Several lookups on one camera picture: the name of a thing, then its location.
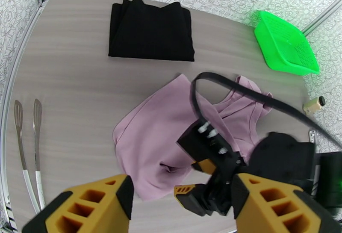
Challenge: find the beige bottle black cap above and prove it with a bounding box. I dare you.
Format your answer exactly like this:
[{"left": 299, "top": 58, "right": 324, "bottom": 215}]
[{"left": 302, "top": 96, "right": 327, "bottom": 114}]

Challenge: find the pink garment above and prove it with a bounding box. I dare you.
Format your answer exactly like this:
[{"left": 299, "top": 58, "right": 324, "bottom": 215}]
[{"left": 112, "top": 73, "right": 273, "bottom": 202}]

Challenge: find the aluminium table edge rail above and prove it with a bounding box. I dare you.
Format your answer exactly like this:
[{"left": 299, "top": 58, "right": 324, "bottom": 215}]
[{"left": 0, "top": 0, "right": 47, "bottom": 233}]

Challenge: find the slotted metal spatula white handle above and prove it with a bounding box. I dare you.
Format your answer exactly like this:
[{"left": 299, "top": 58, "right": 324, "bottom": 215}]
[
  {"left": 33, "top": 98, "right": 47, "bottom": 212},
  {"left": 14, "top": 100, "right": 41, "bottom": 214}
]

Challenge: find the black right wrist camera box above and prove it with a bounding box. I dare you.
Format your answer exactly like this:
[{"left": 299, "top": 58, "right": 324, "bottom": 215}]
[{"left": 177, "top": 118, "right": 239, "bottom": 167}]

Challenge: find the black garment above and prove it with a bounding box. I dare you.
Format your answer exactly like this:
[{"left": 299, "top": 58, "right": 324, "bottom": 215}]
[{"left": 108, "top": 0, "right": 195, "bottom": 62}]

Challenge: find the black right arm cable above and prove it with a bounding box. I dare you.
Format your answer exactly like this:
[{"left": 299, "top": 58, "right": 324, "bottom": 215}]
[{"left": 190, "top": 72, "right": 342, "bottom": 150}]

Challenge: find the green plastic basket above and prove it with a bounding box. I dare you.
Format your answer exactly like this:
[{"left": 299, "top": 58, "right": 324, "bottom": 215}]
[{"left": 254, "top": 10, "right": 320, "bottom": 76}]

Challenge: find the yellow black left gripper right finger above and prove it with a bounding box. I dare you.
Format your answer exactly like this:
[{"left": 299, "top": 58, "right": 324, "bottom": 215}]
[{"left": 232, "top": 172, "right": 342, "bottom": 233}]

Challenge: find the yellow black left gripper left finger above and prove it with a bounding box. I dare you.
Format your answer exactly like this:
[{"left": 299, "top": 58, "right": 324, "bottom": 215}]
[{"left": 21, "top": 174, "right": 134, "bottom": 233}]

